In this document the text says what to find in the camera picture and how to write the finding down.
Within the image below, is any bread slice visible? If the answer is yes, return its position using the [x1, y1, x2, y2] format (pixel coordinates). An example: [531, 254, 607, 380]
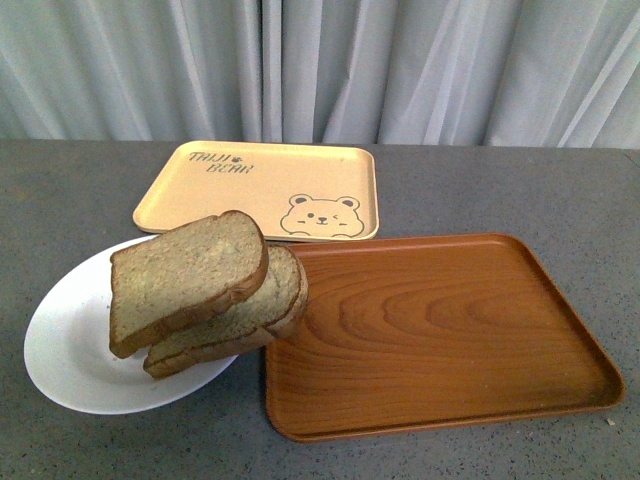
[109, 210, 269, 359]
[143, 245, 309, 379]

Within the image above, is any white round plate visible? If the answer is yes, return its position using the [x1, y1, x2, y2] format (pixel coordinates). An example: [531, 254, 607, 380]
[24, 235, 236, 415]

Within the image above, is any yellow bear tray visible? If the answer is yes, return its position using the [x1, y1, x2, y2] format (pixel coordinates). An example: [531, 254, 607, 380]
[133, 141, 379, 242]

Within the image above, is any brown wooden tray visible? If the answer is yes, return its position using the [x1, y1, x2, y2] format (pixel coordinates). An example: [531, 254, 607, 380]
[265, 234, 625, 442]

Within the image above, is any grey curtain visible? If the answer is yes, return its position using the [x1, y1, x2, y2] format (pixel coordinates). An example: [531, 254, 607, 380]
[1, 1, 639, 149]

